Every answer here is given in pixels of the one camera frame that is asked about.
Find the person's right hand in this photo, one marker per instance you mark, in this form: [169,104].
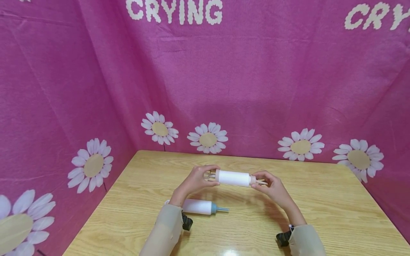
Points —
[274,190]

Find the person's left hand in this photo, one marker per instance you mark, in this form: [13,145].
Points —
[192,181]

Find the person's left thumb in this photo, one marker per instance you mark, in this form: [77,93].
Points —
[212,183]

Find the person's right index finger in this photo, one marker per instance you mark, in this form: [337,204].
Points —
[261,174]

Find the person's left index finger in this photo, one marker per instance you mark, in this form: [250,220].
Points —
[209,167]

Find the person's right thumb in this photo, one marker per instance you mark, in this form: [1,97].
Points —
[258,186]

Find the white roller with pink ends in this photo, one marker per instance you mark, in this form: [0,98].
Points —
[233,178]

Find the person's right forearm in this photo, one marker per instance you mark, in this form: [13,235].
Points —
[301,233]

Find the person's left forearm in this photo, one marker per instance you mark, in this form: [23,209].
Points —
[165,227]

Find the white roller with blue end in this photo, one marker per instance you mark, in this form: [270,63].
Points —
[200,206]

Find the black wrist band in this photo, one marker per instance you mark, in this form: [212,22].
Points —
[284,238]
[186,222]

